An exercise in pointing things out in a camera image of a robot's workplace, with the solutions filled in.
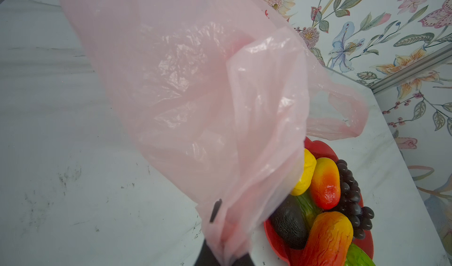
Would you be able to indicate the red flower-shaped plate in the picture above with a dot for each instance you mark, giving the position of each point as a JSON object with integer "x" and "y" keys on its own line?
{"x": 291, "y": 256}

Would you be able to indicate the dark purple grape bunch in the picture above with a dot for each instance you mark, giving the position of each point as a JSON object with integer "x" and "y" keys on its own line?
{"x": 350, "y": 203}

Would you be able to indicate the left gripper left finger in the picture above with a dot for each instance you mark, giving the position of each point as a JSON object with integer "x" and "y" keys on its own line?
{"x": 206, "y": 257}

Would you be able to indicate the yellow lemon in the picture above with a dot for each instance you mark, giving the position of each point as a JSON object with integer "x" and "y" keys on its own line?
{"x": 308, "y": 165}

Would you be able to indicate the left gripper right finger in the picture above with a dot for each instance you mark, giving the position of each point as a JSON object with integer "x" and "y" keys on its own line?
{"x": 245, "y": 260}

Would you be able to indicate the green cucumber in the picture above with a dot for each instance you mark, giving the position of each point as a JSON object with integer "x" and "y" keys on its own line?
{"x": 308, "y": 207}

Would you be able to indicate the dark avocado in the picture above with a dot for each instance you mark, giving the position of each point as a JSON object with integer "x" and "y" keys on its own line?
{"x": 288, "y": 222}

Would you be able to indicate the large orange red mango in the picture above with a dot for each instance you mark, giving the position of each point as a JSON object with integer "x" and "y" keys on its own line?
{"x": 328, "y": 241}

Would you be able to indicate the pink plastic bag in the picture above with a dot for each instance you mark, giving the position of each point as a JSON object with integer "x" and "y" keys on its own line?
{"x": 219, "y": 96}

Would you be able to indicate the small orange red mango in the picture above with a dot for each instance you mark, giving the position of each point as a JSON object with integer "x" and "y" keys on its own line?
{"x": 325, "y": 185}

